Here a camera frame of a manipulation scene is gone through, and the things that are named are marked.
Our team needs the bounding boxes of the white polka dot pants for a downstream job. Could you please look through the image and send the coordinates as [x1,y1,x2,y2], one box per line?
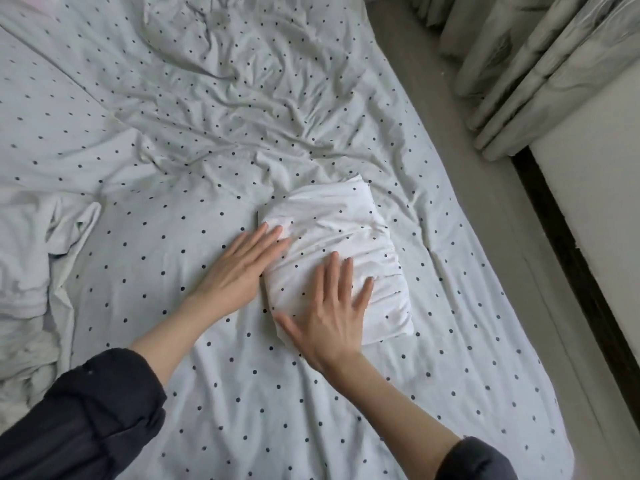
[257,175,415,349]

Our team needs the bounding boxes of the person's right forearm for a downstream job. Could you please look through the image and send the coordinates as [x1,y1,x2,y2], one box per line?
[328,353,521,480]

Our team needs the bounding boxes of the person's left hand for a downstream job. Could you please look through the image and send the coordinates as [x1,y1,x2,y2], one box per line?
[185,223,299,322]

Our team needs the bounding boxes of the cream white jacket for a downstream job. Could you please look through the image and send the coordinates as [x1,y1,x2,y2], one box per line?
[0,187,102,438]

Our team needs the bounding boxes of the white dotted bed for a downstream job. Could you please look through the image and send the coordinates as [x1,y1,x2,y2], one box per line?
[0,0,577,480]

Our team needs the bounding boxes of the person's right hand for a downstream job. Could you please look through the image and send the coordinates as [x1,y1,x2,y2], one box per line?
[273,251,376,378]

